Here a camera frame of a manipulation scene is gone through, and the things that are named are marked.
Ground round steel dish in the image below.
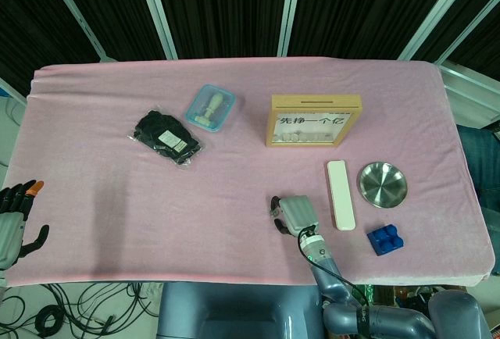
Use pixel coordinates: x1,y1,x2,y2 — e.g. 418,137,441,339
356,162,409,209

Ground black tangled floor cables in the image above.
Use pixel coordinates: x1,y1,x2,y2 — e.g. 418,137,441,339
0,282,163,339

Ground long white plastic case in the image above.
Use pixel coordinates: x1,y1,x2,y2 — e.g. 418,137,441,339
326,159,357,232

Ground black curtain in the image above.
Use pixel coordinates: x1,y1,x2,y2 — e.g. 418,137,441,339
0,0,500,100

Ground green snack packet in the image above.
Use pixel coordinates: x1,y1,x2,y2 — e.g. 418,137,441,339
353,284,376,305

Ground wooden coin box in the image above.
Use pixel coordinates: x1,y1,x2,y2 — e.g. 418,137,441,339
266,94,363,148

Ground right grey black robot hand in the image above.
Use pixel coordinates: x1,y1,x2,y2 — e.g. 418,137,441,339
270,194,320,237

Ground blue-grey robot torso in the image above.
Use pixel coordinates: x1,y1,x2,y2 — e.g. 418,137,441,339
155,282,327,339

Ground pink tablecloth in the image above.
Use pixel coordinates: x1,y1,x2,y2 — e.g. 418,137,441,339
2,56,495,287

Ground wooden stamp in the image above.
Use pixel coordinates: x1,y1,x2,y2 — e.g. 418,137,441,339
193,92,224,127

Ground black gloves in plastic bag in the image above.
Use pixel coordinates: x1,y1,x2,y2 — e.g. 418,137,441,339
127,105,207,171

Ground thin aluminium frame post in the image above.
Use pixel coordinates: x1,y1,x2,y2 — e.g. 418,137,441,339
38,0,118,63

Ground aluminium frame rail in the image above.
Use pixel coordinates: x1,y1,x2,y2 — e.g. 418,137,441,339
439,59,500,130

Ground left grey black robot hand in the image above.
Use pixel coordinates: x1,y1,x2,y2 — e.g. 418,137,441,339
0,180,51,272

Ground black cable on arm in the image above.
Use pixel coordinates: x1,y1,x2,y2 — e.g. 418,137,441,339
296,226,370,311

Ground blue building block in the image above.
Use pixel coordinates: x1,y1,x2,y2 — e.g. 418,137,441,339
366,223,405,256

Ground light blue plastic box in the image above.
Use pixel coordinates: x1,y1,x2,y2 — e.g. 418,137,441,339
184,84,238,134

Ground black coiled cable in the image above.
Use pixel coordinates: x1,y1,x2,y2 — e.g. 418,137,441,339
34,303,66,337

